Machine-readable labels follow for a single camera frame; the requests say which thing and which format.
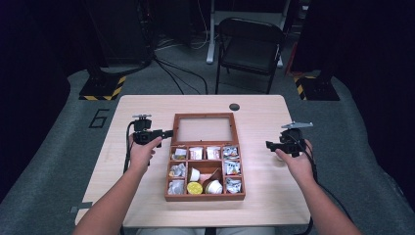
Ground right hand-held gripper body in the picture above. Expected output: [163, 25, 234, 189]
[278, 120, 314, 158]

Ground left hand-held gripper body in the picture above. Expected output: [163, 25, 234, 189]
[131, 114, 164, 147]

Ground wooden box with glass lid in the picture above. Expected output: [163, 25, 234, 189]
[163, 112, 247, 203]

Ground person's left hand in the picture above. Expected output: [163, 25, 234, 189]
[127, 132, 163, 176]

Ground person's right hand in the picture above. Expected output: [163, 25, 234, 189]
[274, 139, 317, 187]

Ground white red packet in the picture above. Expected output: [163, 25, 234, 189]
[206, 146, 222, 161]
[189, 146, 205, 161]

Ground blue silver packet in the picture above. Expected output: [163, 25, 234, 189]
[224, 160, 242, 176]
[223, 145, 240, 161]
[225, 177, 243, 195]

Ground white capsule cup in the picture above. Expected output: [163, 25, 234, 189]
[188, 166, 202, 183]
[206, 179, 224, 196]

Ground black stand with striped base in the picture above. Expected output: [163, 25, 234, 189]
[78, 48, 128, 102]
[293, 70, 341, 102]

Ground brown capsule cup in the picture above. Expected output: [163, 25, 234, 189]
[202, 168, 222, 192]

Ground grey tape piece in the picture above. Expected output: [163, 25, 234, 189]
[69, 201, 94, 214]

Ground black folding chair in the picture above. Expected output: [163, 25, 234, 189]
[214, 17, 287, 95]

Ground black equipment cabinet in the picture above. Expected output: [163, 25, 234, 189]
[83, 0, 155, 69]

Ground dark curtain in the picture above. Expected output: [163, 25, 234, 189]
[0, 0, 91, 205]
[292, 0, 415, 212]

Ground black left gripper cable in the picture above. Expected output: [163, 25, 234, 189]
[122, 120, 137, 175]

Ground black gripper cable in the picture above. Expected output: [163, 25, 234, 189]
[289, 131, 356, 235]
[122, 120, 137, 175]

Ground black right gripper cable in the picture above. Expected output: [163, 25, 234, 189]
[289, 131, 356, 235]

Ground black floor cable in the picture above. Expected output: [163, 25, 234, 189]
[153, 56, 209, 96]
[154, 59, 185, 96]

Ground white floor cables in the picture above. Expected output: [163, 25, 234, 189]
[155, 6, 210, 52]

